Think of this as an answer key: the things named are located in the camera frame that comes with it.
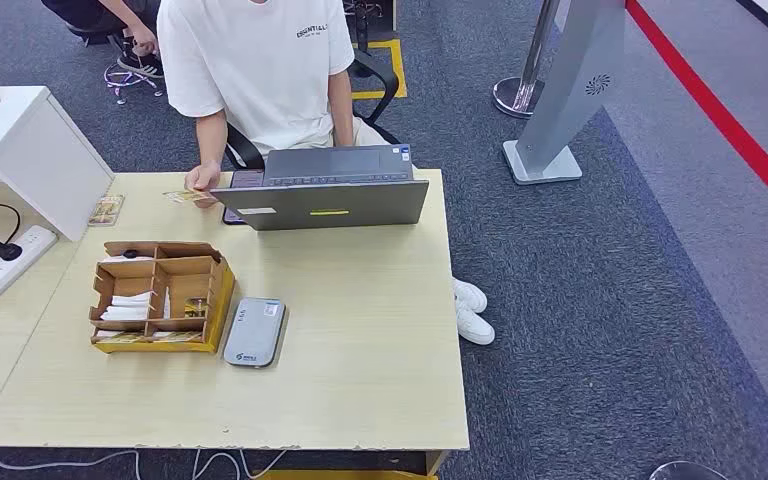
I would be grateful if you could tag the person's right hand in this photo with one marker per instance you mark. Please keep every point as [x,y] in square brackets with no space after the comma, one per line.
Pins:
[202,179]

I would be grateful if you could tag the gold ID card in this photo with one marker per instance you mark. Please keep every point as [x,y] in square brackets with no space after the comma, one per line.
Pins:
[182,196]

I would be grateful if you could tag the person's left forearm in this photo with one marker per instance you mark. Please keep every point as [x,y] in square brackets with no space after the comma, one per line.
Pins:
[341,109]

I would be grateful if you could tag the person's right forearm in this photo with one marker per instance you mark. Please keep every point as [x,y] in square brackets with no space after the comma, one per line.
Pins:
[211,139]

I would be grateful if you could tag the white card stack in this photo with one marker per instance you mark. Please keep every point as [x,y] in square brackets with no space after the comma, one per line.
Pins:
[129,308]

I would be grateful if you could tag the grey card reader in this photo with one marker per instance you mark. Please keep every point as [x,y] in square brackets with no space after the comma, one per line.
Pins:
[254,331]

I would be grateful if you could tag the seated background person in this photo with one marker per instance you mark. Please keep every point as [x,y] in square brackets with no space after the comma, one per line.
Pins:
[129,20]

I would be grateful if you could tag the black smartphone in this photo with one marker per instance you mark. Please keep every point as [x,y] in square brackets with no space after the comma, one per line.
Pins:
[247,179]

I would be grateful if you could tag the black office chair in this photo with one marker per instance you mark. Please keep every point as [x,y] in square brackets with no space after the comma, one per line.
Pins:
[243,151]

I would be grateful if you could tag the small black object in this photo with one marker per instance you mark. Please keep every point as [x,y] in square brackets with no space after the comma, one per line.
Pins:
[131,254]

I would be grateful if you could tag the cardboard divided organizer box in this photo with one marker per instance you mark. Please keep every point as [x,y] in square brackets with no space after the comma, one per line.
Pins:
[222,298]

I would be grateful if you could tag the grey laptop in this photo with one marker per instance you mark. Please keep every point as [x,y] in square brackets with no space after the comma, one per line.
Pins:
[321,208]

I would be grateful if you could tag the chrome stool base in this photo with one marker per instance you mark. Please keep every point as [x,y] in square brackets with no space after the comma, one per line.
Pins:
[122,79]

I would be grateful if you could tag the white cabinet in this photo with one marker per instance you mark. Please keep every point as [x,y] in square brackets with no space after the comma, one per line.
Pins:
[33,152]

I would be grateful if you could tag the white power strip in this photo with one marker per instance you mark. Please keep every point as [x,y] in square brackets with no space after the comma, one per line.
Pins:
[16,258]

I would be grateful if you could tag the white shoe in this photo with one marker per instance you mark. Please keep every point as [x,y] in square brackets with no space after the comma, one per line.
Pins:
[470,295]
[475,326]

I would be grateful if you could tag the grey kiosk stand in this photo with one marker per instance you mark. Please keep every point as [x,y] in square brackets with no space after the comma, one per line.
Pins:
[569,86]

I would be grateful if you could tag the round chrome base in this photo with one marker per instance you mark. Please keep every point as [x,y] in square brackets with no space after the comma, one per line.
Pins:
[685,472]

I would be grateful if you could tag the chrome stanchion post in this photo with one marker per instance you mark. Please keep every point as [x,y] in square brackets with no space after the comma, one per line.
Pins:
[523,86]

